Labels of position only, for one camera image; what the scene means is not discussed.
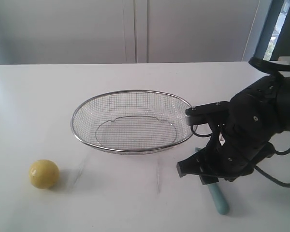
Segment teal handled peeler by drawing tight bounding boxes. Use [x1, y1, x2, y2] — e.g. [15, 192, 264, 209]
[194, 147, 230, 215]

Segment yellow lemon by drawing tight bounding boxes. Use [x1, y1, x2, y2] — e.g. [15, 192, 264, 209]
[29, 159, 59, 189]

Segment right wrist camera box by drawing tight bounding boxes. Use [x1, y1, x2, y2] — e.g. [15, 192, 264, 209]
[185, 101, 229, 126]

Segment metal wire mesh basket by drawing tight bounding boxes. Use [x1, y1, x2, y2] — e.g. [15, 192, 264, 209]
[71, 90, 193, 155]

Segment white cabinet doors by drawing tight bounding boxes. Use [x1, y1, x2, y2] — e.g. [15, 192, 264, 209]
[0, 0, 260, 64]

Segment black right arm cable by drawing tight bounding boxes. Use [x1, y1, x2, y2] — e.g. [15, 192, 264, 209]
[190, 56, 290, 188]

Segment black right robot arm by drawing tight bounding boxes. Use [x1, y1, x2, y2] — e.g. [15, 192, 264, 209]
[176, 75, 290, 185]

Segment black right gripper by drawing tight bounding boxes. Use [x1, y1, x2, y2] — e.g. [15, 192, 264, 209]
[176, 75, 284, 185]

